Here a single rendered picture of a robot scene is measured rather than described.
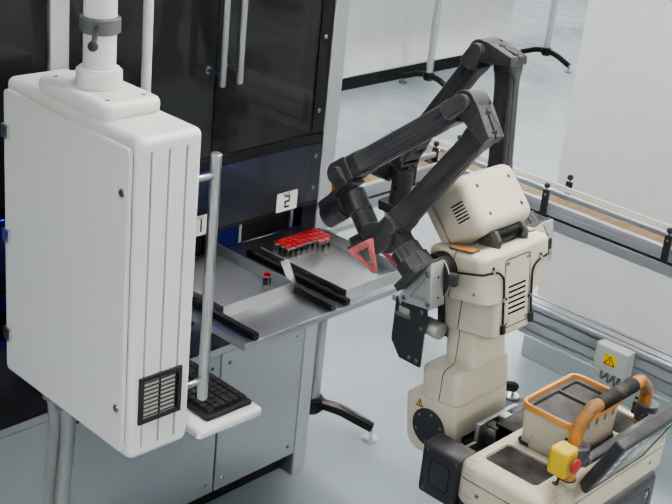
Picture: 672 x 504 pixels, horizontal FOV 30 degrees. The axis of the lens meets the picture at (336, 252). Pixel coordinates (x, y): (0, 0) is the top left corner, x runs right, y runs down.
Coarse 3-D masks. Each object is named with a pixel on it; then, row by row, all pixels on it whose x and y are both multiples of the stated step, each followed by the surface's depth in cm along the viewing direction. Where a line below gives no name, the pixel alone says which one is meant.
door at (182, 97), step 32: (128, 0) 303; (160, 0) 310; (192, 0) 318; (128, 32) 306; (160, 32) 314; (192, 32) 321; (128, 64) 310; (160, 64) 317; (192, 64) 325; (160, 96) 321; (192, 96) 329
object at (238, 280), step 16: (224, 256) 361; (240, 256) 356; (224, 272) 352; (240, 272) 353; (256, 272) 353; (272, 272) 348; (224, 288) 343; (240, 288) 344; (256, 288) 345; (272, 288) 346; (288, 288) 342; (224, 304) 334; (240, 304) 330; (256, 304) 334
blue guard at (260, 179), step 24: (312, 144) 369; (240, 168) 350; (264, 168) 357; (288, 168) 365; (312, 168) 373; (240, 192) 353; (264, 192) 361; (312, 192) 376; (240, 216) 357; (0, 240) 298; (0, 264) 301; (0, 288) 303
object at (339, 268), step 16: (336, 240) 377; (272, 256) 360; (320, 256) 369; (336, 256) 370; (352, 256) 371; (368, 256) 369; (384, 256) 365; (304, 272) 352; (320, 272) 358; (336, 272) 359; (352, 272) 360; (368, 272) 361; (384, 272) 363; (336, 288) 344; (352, 288) 343; (368, 288) 349
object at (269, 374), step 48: (288, 336) 392; (240, 384) 383; (288, 384) 400; (0, 432) 319; (240, 432) 391; (288, 432) 409; (0, 480) 325; (96, 480) 351; (144, 480) 366; (192, 480) 382
